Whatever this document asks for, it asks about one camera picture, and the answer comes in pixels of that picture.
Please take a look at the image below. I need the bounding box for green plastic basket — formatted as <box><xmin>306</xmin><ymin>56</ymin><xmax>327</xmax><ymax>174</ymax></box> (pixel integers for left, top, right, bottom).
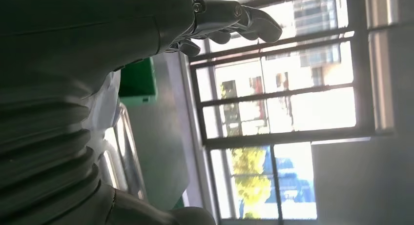
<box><xmin>118</xmin><ymin>57</ymin><xmax>159</xmax><ymax>107</ymax></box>

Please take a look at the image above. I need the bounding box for steel scale tray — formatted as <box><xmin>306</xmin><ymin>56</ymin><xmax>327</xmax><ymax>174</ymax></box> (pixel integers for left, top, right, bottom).
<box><xmin>97</xmin><ymin>103</ymin><xmax>149</xmax><ymax>202</ymax></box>

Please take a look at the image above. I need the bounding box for grey slim mailer package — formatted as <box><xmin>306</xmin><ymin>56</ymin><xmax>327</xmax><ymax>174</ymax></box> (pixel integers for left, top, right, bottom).
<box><xmin>82</xmin><ymin>70</ymin><xmax>122</xmax><ymax>153</ymax></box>

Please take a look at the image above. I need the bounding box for dark framed window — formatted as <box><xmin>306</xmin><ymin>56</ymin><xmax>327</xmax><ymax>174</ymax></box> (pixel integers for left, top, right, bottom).
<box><xmin>189</xmin><ymin>0</ymin><xmax>397</xmax><ymax>225</ymax></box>

